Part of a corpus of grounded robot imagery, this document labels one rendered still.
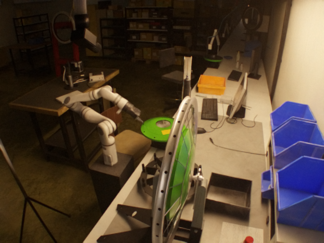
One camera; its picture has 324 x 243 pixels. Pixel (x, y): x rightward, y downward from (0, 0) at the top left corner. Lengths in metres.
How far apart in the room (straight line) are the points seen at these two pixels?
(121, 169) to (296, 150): 1.08
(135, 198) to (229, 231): 0.53
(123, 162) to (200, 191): 0.92
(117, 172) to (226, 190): 0.71
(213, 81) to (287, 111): 1.56
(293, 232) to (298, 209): 0.10
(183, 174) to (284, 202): 0.47
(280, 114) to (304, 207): 0.72
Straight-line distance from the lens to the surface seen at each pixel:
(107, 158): 1.53
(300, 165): 0.93
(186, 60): 1.63
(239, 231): 1.17
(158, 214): 0.52
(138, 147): 2.09
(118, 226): 1.15
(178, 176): 0.60
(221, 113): 2.11
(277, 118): 1.40
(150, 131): 1.47
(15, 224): 2.65
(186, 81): 1.22
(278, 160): 1.04
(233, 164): 1.51
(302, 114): 1.41
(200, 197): 0.78
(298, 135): 1.21
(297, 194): 0.99
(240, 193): 1.33
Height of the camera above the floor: 1.87
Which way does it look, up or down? 30 degrees down
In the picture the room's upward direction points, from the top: straight up
